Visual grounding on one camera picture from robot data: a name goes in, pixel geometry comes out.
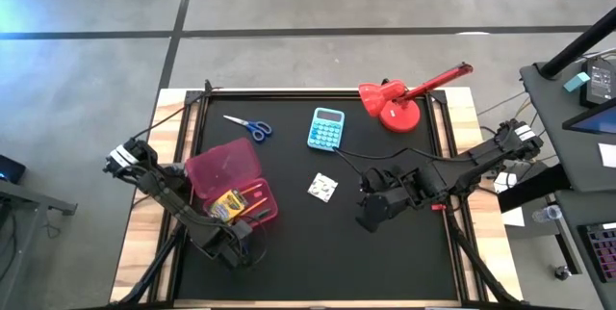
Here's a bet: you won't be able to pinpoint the white paper packet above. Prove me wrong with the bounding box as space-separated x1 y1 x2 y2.
307 171 340 204

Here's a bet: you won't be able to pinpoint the black round pole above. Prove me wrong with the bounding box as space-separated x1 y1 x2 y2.
538 6 616 80

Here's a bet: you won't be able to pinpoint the dark device with blue light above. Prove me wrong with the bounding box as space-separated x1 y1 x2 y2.
0 154 27 185

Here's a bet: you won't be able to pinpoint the small white box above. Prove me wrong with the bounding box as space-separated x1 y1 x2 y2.
493 170 519 194

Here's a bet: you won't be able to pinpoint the red desk lamp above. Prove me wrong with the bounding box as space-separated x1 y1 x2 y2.
357 62 475 134

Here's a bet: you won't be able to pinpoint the white paper sheet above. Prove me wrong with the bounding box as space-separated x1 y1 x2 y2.
598 142 616 169

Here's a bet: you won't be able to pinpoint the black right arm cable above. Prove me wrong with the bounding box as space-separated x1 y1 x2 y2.
333 145 477 176

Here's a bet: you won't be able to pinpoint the pink plastic pencil case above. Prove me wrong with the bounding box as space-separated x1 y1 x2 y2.
185 137 279 227

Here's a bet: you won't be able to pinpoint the black power adapter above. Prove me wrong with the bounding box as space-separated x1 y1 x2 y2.
579 57 615 109

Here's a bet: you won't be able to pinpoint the teal calculator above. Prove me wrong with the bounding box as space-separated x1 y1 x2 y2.
306 106 347 153

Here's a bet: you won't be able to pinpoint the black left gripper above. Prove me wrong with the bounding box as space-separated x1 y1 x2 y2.
196 222 254 271

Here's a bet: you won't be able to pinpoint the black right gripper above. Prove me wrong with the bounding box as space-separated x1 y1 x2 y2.
356 165 429 233

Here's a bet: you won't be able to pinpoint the blue-handled scissors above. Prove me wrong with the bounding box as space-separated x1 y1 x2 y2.
222 115 273 143

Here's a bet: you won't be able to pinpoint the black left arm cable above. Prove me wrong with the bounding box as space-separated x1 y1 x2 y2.
247 216 270 266

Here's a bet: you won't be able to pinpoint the yellow crayon box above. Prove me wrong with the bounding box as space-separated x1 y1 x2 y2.
207 188 249 222

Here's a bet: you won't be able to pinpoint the small teal box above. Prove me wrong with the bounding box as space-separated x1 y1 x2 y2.
562 71 591 93

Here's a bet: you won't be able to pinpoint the backlit keyboard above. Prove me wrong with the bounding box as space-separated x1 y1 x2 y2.
584 222 616 282

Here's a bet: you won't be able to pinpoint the grey side desk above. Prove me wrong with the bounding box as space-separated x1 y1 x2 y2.
519 47 616 194

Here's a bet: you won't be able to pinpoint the black table mat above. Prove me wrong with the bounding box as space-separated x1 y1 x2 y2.
175 93 459 302

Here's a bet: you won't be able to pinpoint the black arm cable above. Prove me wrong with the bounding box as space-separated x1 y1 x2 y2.
333 145 477 176
247 216 270 266

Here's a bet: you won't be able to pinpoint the black aluminium rig frame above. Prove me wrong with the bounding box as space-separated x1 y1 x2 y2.
110 78 526 310

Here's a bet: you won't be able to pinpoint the black screen with blue display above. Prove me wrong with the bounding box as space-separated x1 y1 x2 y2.
561 102 616 136

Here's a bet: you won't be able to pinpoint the clear water bottle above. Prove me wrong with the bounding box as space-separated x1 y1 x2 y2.
531 203 563 224

